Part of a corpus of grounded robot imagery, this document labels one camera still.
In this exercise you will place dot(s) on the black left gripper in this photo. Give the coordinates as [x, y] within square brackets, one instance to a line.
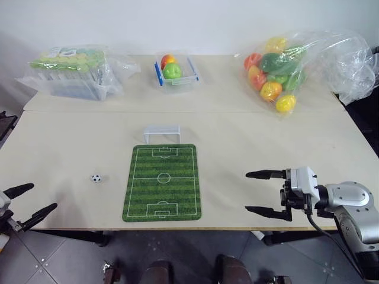
[12, 222]

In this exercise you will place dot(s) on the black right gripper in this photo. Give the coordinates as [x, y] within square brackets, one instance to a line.
[296, 201]

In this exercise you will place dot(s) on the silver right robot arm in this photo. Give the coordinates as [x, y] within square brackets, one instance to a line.
[352, 204]

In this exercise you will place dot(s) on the small soccer ball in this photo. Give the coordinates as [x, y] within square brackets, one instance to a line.
[96, 178]

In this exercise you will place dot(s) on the green soccer field mat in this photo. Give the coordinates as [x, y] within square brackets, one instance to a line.
[164, 189]

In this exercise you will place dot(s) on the white miniature goal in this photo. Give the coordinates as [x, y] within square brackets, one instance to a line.
[147, 136]

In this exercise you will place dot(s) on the black stand beside table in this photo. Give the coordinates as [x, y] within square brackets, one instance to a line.
[6, 124]

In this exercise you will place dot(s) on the dark rounded brown shape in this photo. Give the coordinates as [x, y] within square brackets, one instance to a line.
[232, 270]
[158, 273]

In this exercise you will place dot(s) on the yellow toy pepper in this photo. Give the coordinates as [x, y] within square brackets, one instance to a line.
[285, 103]
[275, 44]

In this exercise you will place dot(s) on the orange-yellow toy pepper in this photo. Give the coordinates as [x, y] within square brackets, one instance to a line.
[271, 91]

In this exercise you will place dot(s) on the orange toy pepper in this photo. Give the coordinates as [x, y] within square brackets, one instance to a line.
[256, 78]

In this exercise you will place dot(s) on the large green toy pepper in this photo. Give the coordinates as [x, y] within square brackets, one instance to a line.
[275, 63]

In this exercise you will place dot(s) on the red-orange toy pepper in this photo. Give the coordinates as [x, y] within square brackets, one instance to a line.
[168, 59]
[252, 60]

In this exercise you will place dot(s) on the bagged clear box with items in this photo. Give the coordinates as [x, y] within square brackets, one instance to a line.
[71, 74]

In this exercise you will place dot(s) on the large clear plastic bag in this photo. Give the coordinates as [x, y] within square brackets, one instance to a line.
[334, 59]

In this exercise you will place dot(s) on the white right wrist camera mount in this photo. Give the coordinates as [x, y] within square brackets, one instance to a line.
[303, 180]

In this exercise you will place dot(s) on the black metal table frame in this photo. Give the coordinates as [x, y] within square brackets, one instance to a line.
[296, 236]
[74, 235]

